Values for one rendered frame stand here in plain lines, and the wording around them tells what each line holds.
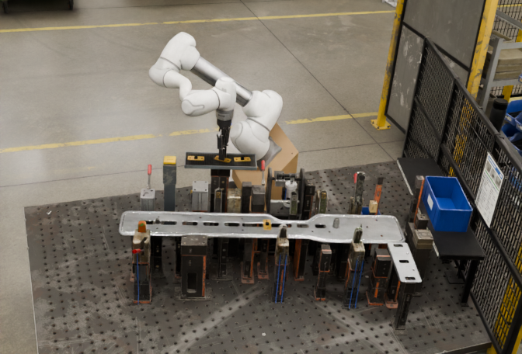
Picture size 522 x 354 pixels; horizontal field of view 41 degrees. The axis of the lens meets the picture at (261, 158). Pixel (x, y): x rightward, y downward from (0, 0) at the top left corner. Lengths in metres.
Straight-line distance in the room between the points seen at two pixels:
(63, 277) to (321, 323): 1.28
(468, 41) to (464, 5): 0.27
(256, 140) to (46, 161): 2.42
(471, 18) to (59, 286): 3.45
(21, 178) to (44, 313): 2.44
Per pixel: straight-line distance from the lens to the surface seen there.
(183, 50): 3.89
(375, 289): 3.49
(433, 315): 3.58
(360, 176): 3.52
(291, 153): 3.98
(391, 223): 3.59
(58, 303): 3.50
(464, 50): 5.53
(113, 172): 5.75
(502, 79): 5.70
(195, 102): 3.32
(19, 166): 5.93
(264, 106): 4.01
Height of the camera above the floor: 3.01
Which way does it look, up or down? 30 degrees down
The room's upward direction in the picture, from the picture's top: 4 degrees clockwise
